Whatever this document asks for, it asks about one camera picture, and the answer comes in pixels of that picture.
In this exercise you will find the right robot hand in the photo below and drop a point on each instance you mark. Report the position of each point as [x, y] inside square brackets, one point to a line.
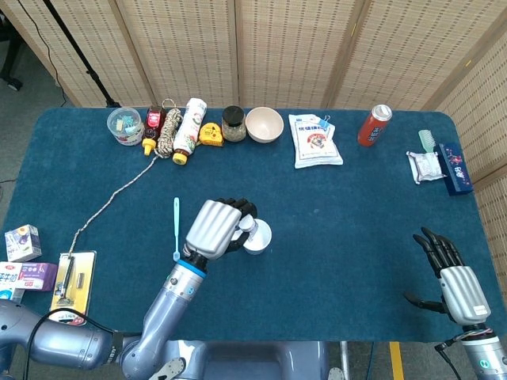
[463, 293]

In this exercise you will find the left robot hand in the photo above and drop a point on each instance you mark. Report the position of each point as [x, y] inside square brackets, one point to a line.
[214, 229]

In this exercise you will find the purple toothpaste tube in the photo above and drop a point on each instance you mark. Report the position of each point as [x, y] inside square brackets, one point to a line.
[247, 225]

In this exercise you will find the light blue toothbrush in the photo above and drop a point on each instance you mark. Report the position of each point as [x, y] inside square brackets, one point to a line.
[176, 237]

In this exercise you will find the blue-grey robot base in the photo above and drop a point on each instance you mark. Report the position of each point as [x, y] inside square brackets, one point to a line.
[257, 362]

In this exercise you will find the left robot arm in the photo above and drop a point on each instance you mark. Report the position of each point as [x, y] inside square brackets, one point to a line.
[170, 301]

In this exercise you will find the yellow tape measure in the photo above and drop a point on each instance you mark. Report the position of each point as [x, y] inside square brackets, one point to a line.
[210, 135]

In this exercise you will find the yellow floor tape strip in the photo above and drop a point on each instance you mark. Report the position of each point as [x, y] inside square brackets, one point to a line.
[396, 360]

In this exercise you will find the white bottle yellow cap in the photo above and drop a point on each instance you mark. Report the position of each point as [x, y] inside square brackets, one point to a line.
[188, 130]

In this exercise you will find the glass jar black lid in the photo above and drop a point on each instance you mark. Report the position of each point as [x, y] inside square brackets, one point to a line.
[233, 126]

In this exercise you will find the blue table mat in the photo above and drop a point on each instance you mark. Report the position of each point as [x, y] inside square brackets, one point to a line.
[317, 190]

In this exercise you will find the beige bowl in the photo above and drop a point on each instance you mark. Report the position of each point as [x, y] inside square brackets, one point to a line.
[264, 124]

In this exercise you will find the dark red sauce bottle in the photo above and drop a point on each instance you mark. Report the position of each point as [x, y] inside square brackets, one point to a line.
[153, 122]

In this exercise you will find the dark blue box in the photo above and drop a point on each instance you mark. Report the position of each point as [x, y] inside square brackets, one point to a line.
[455, 168]

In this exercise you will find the white snack bag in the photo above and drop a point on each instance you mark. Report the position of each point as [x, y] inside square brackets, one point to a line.
[315, 144]

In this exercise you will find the white wrapped packet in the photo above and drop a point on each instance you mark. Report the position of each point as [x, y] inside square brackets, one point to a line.
[425, 166]

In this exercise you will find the clear plastic jar of clips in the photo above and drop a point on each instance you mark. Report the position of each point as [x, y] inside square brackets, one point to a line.
[124, 126]

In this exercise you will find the silver table leg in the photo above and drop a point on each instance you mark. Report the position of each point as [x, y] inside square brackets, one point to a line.
[345, 360]

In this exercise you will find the razor on yellow card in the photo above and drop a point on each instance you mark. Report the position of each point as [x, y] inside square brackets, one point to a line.
[85, 285]

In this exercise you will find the blue binder clip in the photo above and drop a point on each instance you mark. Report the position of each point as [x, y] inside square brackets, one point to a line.
[324, 123]

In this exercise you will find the purple white box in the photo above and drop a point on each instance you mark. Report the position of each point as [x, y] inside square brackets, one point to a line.
[39, 277]

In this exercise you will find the red drink can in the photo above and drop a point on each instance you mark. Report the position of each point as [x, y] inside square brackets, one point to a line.
[372, 128]

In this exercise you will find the small white purple carton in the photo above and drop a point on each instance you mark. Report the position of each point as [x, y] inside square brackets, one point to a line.
[24, 243]

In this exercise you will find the black tripod stand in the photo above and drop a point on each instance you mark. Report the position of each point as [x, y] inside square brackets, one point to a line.
[90, 73]

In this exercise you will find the white blue milk box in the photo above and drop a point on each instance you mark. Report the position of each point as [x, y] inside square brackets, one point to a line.
[10, 281]

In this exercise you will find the black office chair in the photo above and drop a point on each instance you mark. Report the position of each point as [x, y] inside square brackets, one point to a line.
[10, 59]

